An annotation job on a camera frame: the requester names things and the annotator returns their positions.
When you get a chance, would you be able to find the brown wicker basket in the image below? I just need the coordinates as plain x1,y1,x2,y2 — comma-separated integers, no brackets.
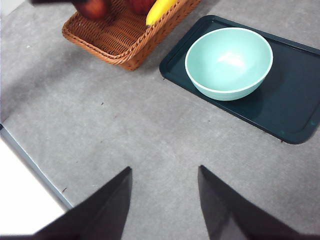
61,0,202,72

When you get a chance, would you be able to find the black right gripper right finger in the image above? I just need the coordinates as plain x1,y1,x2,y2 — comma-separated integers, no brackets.
197,164,320,240

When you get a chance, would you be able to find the black rectangular tray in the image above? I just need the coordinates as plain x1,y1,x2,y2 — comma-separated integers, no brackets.
159,14,320,145

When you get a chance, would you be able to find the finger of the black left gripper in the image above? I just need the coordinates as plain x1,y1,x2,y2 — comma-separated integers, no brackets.
31,0,91,5

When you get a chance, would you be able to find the dark red plum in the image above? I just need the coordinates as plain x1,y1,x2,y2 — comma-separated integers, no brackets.
74,0,108,20

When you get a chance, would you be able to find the yellow banana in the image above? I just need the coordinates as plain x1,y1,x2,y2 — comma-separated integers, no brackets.
145,0,179,27

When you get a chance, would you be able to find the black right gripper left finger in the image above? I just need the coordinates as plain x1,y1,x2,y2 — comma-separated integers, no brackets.
0,166,133,240

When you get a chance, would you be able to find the teal ceramic bowl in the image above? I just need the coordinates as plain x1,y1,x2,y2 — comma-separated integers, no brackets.
184,27,274,102

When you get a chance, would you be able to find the red orange peach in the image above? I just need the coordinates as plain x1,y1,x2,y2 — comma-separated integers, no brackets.
128,0,157,15

